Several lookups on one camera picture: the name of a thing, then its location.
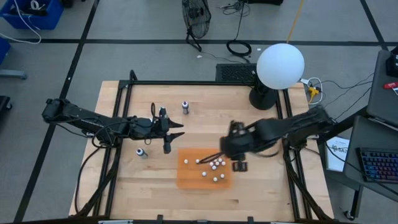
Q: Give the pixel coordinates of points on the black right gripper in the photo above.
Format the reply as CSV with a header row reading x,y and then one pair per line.
x,y
239,140

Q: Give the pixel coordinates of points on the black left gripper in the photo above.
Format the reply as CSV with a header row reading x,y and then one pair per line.
x,y
146,128

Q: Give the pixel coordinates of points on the large green-capped food coloring bottle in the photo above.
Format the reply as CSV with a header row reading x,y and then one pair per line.
x,y
162,110

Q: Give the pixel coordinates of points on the large purple-capped food coloring bottle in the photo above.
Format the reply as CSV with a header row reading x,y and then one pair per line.
x,y
185,108

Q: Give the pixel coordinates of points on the large black-capped food coloring bottle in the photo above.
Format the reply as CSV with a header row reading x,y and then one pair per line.
x,y
141,152

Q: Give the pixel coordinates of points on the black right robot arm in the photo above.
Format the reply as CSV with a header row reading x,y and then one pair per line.
x,y
295,124

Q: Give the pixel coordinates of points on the orange translucent plastic bin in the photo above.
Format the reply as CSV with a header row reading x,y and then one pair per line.
x,y
189,177

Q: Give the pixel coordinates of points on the black floor fan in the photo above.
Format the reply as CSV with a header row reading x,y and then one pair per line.
x,y
196,18

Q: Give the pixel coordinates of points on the white globe lamp black base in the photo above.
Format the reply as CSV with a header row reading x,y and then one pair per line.
x,y
280,65

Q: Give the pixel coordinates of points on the yellow plug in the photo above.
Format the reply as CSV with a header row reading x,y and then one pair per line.
x,y
313,91

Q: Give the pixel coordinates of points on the white paper sheet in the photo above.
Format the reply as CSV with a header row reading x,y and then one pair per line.
x,y
335,158

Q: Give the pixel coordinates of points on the desk caster wheel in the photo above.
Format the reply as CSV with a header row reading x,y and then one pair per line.
x,y
349,215

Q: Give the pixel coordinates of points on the black case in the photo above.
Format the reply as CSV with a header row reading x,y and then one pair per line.
x,y
264,2

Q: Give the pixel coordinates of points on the blue plastic bin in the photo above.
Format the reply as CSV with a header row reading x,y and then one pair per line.
x,y
46,21

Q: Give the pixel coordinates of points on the backlit keyboard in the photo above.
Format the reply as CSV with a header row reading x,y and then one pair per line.
x,y
379,165

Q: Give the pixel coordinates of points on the dark grey desk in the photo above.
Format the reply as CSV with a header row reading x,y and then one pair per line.
x,y
379,137

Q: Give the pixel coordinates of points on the grey metal bar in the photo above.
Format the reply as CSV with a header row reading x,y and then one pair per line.
x,y
12,74

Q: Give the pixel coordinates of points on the blue container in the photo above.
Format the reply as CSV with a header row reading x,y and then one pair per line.
x,y
3,49

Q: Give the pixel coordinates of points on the red tool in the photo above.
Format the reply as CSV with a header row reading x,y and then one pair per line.
x,y
390,85

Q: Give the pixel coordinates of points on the black device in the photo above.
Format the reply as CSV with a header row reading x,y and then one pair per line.
x,y
393,62

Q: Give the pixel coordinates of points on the black aluminium table frame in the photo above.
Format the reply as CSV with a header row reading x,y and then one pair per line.
x,y
202,82

